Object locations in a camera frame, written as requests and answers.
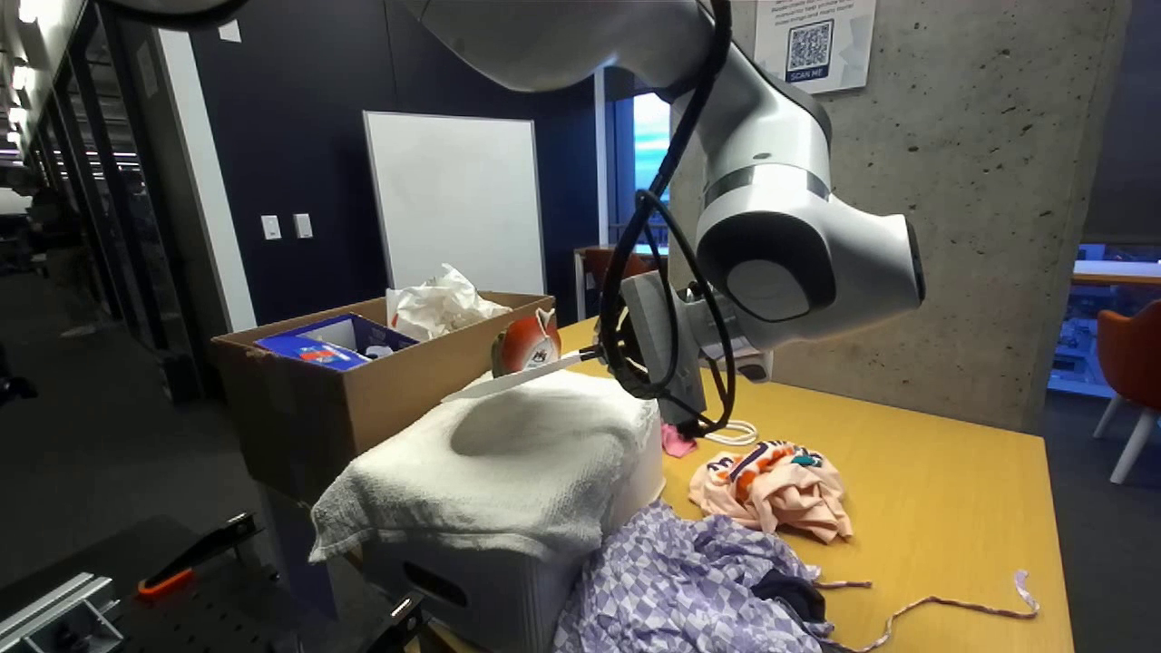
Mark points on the white whiteboard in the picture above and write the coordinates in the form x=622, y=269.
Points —
x=459, y=189

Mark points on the small pink cloth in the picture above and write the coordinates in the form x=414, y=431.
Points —
x=677, y=442

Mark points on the orange handled clamp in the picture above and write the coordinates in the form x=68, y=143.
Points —
x=183, y=568

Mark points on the white orange plastic bag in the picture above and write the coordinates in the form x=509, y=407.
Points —
x=441, y=305

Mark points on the orange chair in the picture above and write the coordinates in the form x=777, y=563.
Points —
x=1129, y=359

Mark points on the red strawberry plush toy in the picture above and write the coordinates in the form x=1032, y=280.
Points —
x=523, y=343

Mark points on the peach patterned cloth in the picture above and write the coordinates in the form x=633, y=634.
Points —
x=776, y=488

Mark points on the white towel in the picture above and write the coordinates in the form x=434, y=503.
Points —
x=546, y=465

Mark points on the purple patterned cloth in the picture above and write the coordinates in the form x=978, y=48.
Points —
x=673, y=586

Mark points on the brown cardboard box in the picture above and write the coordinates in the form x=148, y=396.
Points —
x=299, y=418

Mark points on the white box under towel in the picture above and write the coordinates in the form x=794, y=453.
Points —
x=499, y=601

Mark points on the white disposable plate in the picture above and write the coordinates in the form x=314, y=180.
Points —
x=495, y=384

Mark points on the QR code paper sign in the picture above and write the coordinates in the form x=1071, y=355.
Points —
x=816, y=44

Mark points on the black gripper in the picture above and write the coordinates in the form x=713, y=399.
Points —
x=683, y=350

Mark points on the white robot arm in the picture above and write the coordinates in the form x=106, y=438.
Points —
x=777, y=255

